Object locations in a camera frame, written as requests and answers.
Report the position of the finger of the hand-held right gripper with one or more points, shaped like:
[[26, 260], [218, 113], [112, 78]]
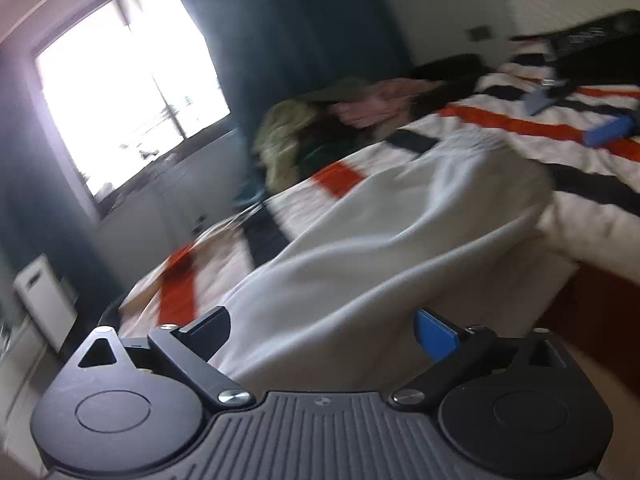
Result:
[[540, 100], [610, 132]]

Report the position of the dark clothes pile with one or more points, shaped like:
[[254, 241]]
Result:
[[325, 127]]

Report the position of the striped blanket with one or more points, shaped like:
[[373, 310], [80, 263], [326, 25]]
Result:
[[590, 210]]

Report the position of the yellow-green knit blanket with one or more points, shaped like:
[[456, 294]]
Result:
[[280, 130]]

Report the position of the white air purifier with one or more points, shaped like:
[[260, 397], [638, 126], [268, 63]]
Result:
[[45, 300]]

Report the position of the pink garment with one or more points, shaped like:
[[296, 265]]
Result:
[[370, 105]]

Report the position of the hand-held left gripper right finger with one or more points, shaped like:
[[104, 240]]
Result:
[[437, 335]]

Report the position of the black armchair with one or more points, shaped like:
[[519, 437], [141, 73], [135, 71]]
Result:
[[450, 67]]

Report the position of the window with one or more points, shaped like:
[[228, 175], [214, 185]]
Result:
[[125, 85]]

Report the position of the white sweatshirt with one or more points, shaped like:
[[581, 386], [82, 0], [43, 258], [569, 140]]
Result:
[[375, 240]]

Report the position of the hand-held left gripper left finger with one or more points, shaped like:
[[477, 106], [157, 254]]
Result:
[[212, 327]]

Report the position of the blue curtain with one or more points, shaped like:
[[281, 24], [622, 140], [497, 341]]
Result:
[[300, 35], [40, 210]]

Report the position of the white patterned panel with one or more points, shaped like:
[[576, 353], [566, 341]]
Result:
[[565, 0]]

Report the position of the green garment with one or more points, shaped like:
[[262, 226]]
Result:
[[320, 155]]

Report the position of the dark wall switch panel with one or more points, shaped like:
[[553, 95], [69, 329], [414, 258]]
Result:
[[480, 33]]

